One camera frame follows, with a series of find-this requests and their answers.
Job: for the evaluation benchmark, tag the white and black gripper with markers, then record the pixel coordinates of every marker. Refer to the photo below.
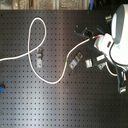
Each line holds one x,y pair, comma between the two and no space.
102,43

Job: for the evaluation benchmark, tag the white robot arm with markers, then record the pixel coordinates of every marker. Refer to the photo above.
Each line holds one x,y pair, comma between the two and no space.
115,45

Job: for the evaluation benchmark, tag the metal cable clip middle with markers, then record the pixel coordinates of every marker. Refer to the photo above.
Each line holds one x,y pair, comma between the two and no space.
76,60

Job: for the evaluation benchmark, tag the metal cable clip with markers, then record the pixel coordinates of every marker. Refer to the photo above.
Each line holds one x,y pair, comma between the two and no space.
39,57
89,63
76,60

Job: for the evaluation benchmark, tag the metal cable clip right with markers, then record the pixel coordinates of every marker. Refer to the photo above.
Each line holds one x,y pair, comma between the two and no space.
89,63

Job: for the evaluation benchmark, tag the metal cable clip left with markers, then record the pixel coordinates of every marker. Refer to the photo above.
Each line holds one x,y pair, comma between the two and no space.
39,57

